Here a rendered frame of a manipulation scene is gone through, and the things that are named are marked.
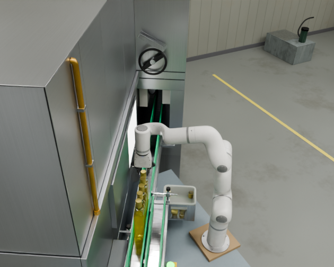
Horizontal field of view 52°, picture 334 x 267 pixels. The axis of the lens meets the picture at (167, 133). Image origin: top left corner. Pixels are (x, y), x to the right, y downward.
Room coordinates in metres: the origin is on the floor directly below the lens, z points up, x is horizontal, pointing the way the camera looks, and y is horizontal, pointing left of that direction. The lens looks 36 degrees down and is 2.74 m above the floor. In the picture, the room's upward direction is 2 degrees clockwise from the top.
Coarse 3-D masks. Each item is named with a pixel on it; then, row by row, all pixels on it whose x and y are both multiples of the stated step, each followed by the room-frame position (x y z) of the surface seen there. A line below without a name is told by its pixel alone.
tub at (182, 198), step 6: (174, 186) 1.74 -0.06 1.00; (180, 186) 1.73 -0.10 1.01; (186, 186) 1.73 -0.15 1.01; (192, 186) 1.73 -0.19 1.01; (174, 192) 1.73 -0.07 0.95; (180, 192) 1.73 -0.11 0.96; (186, 192) 1.73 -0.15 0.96; (174, 198) 1.69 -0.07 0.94; (180, 198) 1.69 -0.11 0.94; (186, 198) 1.69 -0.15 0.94; (192, 198) 1.69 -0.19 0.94; (180, 204) 1.57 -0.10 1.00; (186, 204) 1.57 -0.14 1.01; (192, 204) 1.57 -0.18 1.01
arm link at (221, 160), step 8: (192, 128) 1.49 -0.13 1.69; (200, 128) 1.48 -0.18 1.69; (208, 128) 1.47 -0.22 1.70; (192, 136) 1.45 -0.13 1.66; (200, 136) 1.44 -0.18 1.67; (208, 136) 1.44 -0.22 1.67; (216, 136) 1.45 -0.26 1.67; (208, 144) 1.43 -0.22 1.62; (216, 144) 1.43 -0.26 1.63; (208, 152) 1.42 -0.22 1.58; (216, 152) 1.40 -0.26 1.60; (224, 152) 1.40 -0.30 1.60; (216, 160) 1.37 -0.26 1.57; (224, 160) 1.37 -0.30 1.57; (216, 168) 1.36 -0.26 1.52; (224, 168) 1.35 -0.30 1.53
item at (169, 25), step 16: (144, 0) 2.40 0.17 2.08; (160, 0) 2.39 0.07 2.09; (176, 0) 2.39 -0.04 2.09; (144, 16) 2.40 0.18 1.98; (160, 16) 2.39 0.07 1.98; (176, 16) 2.39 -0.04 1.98; (144, 32) 2.40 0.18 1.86; (160, 32) 2.39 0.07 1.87; (176, 32) 2.39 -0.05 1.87; (144, 48) 2.40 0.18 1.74; (176, 48) 2.39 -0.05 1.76; (176, 64) 2.39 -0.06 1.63; (144, 80) 2.40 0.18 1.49; (160, 80) 2.39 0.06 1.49; (176, 80) 2.39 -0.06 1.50
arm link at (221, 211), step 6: (216, 198) 1.47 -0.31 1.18; (222, 198) 1.46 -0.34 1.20; (228, 198) 1.47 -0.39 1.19; (216, 204) 1.42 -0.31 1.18; (222, 204) 1.41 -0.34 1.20; (228, 204) 1.42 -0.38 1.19; (216, 210) 1.37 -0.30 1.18; (222, 210) 1.37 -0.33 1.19; (228, 210) 1.37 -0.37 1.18; (210, 216) 1.45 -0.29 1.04; (216, 216) 1.35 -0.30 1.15; (222, 216) 1.34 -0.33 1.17; (228, 216) 1.35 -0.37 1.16; (210, 222) 1.44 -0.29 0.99; (216, 222) 1.39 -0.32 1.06; (222, 222) 1.34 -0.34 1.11; (228, 222) 1.37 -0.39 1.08; (216, 228) 1.41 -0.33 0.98; (222, 228) 1.40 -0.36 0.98
